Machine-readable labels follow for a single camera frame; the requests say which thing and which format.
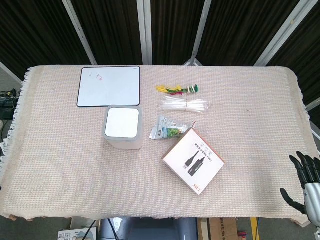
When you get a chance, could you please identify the brown cardboard box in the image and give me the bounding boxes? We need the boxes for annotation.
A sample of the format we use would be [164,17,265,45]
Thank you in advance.
[208,217,239,240]

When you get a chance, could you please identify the small white whiteboard black frame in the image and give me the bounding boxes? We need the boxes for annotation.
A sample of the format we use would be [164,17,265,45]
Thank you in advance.
[76,66,141,109]

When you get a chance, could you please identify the black equipment with cables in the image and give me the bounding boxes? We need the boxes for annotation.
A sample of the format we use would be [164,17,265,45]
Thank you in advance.
[0,87,21,116]

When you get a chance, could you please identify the white square lidded bin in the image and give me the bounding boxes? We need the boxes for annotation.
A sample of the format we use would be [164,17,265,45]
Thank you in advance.
[101,104,144,151]

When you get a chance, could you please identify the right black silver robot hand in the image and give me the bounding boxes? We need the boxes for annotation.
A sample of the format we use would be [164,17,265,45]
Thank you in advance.
[279,150,320,227]

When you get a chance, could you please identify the beige woven tablecloth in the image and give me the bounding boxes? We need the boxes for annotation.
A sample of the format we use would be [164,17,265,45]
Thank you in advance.
[0,64,320,228]

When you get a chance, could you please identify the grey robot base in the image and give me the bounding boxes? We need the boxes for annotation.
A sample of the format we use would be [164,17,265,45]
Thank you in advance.
[99,216,198,240]

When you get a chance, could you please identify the printed book with portrait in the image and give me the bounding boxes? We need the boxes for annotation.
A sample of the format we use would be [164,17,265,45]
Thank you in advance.
[57,227,98,240]

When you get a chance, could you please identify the bundle of clear straws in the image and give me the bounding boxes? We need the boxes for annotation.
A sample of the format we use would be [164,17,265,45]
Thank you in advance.
[155,97,212,114]

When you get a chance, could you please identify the white usb cable box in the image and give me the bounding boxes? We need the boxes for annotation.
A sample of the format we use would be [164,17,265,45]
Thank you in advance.
[161,127,225,195]

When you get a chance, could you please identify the bundle of colourful feather picks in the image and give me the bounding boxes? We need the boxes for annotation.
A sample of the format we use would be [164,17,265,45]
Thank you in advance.
[155,84,201,96]

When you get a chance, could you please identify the green white snack packet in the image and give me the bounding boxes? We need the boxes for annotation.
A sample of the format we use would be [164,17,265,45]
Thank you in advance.
[149,114,197,140]

